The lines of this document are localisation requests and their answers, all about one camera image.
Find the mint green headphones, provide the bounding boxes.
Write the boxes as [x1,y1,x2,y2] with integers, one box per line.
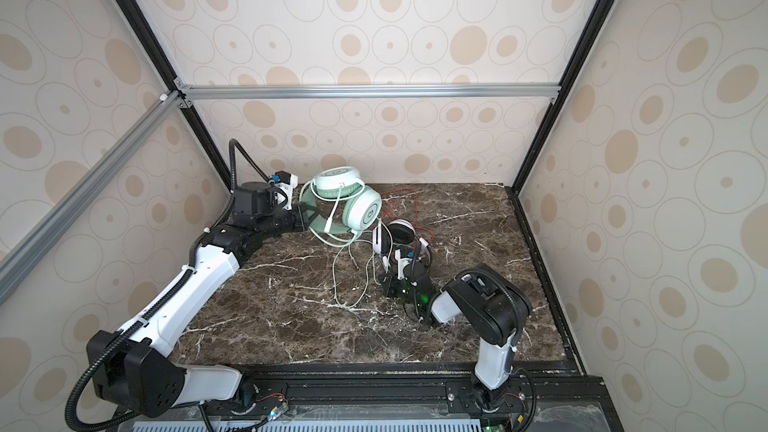
[299,166,382,248]

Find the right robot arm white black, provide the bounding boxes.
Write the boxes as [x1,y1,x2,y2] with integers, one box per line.
[381,257,532,410]

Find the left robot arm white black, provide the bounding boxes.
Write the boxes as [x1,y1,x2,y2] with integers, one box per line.
[64,204,319,431]

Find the white black headphones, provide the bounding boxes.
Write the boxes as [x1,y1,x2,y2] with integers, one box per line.
[372,219,433,271]

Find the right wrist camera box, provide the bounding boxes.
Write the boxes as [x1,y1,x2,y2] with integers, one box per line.
[394,249,414,280]

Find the red headphone cable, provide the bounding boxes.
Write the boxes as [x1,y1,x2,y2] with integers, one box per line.
[381,188,445,247]

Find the horizontal aluminium frame bar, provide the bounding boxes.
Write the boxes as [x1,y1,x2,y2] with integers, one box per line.
[180,82,561,100]

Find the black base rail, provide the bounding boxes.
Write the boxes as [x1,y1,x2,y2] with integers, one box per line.
[199,362,623,431]

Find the left slanted aluminium frame bar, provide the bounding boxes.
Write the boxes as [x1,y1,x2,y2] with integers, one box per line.
[1,91,181,302]

